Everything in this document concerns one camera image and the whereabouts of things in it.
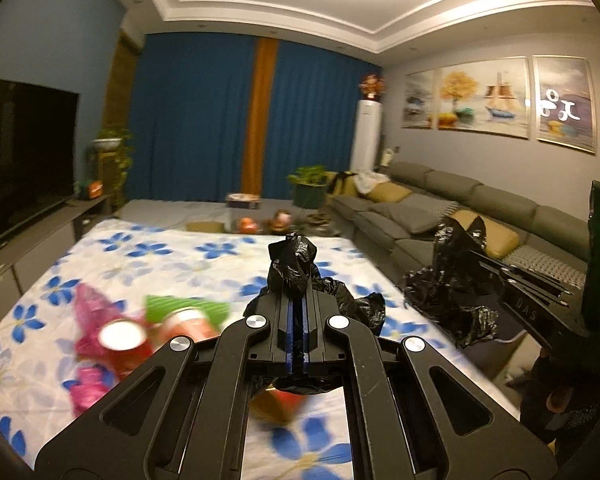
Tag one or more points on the orange curtain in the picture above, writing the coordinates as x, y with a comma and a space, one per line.
260, 120

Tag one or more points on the pink plastic bag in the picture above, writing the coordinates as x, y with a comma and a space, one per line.
95, 310

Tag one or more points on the checkered cushion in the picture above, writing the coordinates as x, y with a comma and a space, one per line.
448, 206

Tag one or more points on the brown curtain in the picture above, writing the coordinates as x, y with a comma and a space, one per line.
117, 100

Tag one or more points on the person's dark clothing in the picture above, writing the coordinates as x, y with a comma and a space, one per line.
580, 425

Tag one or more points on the small white appliance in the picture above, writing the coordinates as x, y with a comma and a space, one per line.
387, 156

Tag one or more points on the yellow cushion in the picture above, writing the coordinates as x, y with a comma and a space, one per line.
389, 192
500, 240

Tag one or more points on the orange toy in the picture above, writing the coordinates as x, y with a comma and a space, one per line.
247, 225

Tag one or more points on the white standing air conditioner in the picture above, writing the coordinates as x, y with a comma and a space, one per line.
366, 135

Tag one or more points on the green foam net sleeve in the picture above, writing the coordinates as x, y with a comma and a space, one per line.
165, 307

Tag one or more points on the red labelled can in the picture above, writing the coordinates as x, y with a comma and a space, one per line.
190, 327

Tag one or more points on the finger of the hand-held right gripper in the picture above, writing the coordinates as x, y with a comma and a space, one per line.
530, 270
535, 287

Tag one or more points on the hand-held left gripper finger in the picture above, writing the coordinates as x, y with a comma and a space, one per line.
300, 330
291, 330

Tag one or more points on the red and gold flower ornament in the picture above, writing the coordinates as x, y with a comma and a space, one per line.
371, 87

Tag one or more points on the potted plant in dark pot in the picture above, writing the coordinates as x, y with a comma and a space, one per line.
307, 185

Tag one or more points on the doll head toy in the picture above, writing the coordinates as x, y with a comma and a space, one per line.
278, 220

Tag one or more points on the small orange box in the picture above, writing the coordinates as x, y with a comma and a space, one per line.
92, 190

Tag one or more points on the blue curtain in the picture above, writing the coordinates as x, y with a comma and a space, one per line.
320, 120
190, 120

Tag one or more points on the black flat television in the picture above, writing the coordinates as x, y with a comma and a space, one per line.
20, 160

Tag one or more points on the red and yellow packet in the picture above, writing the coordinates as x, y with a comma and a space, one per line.
280, 405

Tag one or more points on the yellow tree sailboat painting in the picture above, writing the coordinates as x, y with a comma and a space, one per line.
482, 97

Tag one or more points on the white clothes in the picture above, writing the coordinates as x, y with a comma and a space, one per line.
372, 182

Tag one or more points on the trailing plant in white pot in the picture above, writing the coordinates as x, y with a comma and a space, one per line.
111, 155

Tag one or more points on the grey framed painting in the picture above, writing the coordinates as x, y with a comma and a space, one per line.
565, 105

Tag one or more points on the small landscape painting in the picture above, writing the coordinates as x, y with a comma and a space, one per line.
419, 100

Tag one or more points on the black trash bag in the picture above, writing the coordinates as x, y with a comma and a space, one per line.
290, 265

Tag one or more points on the textured grey cushion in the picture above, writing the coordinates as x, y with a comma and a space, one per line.
545, 262

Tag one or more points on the printed box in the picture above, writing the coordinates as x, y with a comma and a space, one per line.
242, 201

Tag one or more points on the grey television cabinet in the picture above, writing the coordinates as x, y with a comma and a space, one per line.
45, 240

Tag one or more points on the grey sofa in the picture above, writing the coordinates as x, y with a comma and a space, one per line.
480, 192

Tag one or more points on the red paper cup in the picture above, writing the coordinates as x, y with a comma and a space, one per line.
125, 347

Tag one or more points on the brown cardboard piece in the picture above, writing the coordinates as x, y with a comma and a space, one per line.
205, 226

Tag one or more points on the blue floral blanket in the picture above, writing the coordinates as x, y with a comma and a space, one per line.
180, 255

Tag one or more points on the black and yellow bag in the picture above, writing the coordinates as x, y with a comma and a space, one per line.
341, 184

